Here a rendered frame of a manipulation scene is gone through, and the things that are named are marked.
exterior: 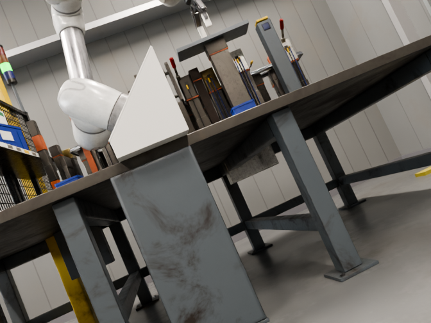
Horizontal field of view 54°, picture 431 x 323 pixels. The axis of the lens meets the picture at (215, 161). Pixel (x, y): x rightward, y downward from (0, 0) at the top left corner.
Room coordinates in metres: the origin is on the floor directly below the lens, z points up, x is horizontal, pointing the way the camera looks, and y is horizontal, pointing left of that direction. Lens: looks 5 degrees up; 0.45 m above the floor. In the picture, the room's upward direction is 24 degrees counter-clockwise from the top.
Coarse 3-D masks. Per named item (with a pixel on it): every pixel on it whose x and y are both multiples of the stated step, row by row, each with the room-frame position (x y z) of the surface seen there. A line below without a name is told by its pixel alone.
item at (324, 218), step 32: (416, 64) 1.89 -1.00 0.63; (384, 96) 2.21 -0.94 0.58; (288, 128) 1.60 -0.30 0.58; (320, 128) 3.04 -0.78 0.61; (224, 160) 2.72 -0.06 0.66; (256, 160) 2.78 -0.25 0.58; (288, 160) 1.64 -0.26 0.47; (416, 160) 2.21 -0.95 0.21; (320, 192) 1.60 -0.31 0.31; (352, 192) 3.17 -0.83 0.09; (64, 224) 1.44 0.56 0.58; (96, 224) 2.16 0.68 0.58; (256, 224) 2.69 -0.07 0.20; (288, 224) 2.04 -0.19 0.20; (320, 224) 1.61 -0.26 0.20; (32, 256) 2.77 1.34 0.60; (64, 256) 2.53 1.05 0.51; (96, 256) 1.45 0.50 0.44; (128, 256) 2.87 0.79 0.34; (352, 256) 1.60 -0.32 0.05; (0, 288) 2.72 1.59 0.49; (96, 288) 1.44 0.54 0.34; (128, 288) 2.06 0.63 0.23; (32, 320) 2.75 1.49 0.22
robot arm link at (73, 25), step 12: (60, 24) 1.85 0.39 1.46; (72, 24) 1.85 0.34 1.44; (84, 24) 1.91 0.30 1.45; (60, 36) 1.87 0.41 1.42; (72, 36) 1.84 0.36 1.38; (72, 48) 1.82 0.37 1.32; (84, 48) 1.85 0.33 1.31; (72, 60) 1.80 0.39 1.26; (84, 60) 1.81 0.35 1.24; (72, 72) 1.78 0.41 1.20; (84, 72) 1.79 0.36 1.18; (84, 132) 1.64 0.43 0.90; (108, 132) 1.71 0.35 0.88; (84, 144) 1.73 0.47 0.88; (96, 144) 1.73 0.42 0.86
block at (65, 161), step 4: (60, 156) 2.24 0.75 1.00; (64, 156) 2.26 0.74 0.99; (60, 160) 2.24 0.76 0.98; (64, 160) 2.24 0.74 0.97; (68, 160) 2.31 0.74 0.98; (60, 164) 2.24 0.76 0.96; (64, 164) 2.24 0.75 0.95; (68, 164) 2.28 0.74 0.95; (64, 168) 2.24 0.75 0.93; (68, 168) 2.26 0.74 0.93; (72, 168) 2.34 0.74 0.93; (68, 172) 2.25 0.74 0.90; (72, 172) 2.31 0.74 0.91; (68, 176) 2.24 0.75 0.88
